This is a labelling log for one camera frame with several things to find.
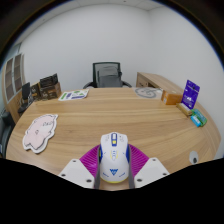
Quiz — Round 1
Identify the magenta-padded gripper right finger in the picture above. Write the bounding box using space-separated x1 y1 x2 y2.
128 143 170 189

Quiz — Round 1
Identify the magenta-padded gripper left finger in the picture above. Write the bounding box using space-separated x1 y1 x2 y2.
59 144 101 189

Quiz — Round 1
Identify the white blue computer mouse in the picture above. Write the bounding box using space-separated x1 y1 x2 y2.
98 131 132 184

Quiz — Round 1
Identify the pink pig-shaped mouse pad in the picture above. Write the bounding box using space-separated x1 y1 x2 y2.
22 113 59 155

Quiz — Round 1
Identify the white round disc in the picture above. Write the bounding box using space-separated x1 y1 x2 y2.
188 150 200 165

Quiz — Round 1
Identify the blue small box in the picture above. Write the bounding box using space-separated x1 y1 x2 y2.
190 114 202 128

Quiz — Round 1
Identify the tan flat box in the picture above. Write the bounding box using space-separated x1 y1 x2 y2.
175 102 194 117

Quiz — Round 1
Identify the green box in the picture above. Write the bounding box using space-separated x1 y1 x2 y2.
190 108 208 128

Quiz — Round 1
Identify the orange-brown wooden box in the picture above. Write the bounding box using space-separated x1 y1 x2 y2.
161 89 184 106

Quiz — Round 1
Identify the printed paper sheet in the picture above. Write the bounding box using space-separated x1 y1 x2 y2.
58 88 90 102

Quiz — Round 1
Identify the dark armchair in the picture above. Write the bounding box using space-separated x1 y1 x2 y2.
0 109 16 158

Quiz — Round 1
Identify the large brown printed carton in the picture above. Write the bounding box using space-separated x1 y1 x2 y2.
39 82 63 100

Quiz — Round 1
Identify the purple card package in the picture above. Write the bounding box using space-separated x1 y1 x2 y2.
181 79 201 110

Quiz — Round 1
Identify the small brown printed carton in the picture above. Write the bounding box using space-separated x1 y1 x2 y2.
31 83 43 101

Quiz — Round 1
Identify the small black chair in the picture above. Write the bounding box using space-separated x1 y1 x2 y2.
18 81 34 114

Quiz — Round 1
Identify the wooden side desk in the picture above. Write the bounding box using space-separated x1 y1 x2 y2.
135 71 186 94

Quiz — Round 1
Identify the black box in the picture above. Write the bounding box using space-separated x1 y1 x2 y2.
39 73 59 88

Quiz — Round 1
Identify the black mesh office chair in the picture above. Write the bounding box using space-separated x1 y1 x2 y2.
82 61 133 89

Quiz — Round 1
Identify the wooden shelf unit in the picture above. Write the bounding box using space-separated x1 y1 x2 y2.
1 53 28 124

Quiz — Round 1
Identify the sheet with grey ring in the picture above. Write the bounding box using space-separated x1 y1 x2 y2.
134 86 163 100

